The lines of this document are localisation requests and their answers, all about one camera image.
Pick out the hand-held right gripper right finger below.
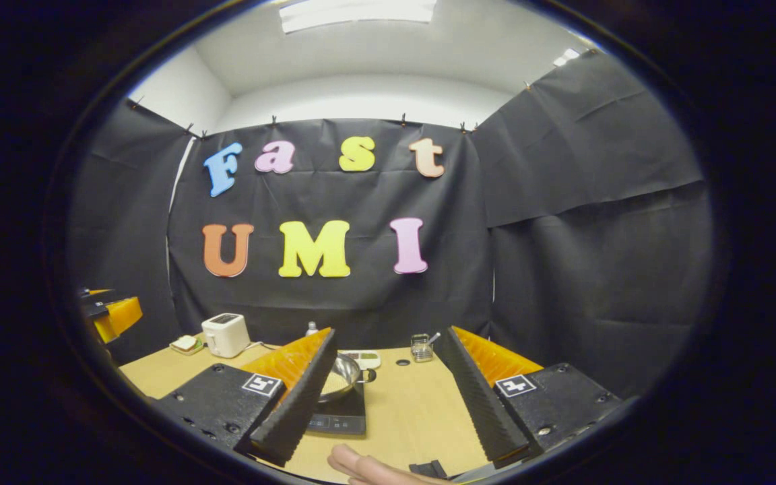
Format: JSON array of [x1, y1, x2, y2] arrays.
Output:
[[434, 326, 624, 469]]

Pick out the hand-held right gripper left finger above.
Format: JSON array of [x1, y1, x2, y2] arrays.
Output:
[[156, 328, 337, 467]]

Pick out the black induction cooktop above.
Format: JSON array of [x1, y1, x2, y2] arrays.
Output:
[[306, 385, 367, 436]]

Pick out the stainless steel pot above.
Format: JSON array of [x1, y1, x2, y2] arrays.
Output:
[[317, 354, 377, 405]]

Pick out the pile of yellow beans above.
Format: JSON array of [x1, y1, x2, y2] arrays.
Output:
[[321, 369, 352, 398]]

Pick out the white compartment tray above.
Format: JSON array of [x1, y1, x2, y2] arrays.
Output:
[[337, 350, 382, 370]]

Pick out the white toaster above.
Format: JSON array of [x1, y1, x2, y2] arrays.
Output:
[[201, 313, 251, 359]]

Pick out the black backdrop cloth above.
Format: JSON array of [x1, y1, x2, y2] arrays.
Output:
[[68, 51, 715, 398]]

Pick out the ceiling light panel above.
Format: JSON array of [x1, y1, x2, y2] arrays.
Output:
[[279, 0, 437, 34]]

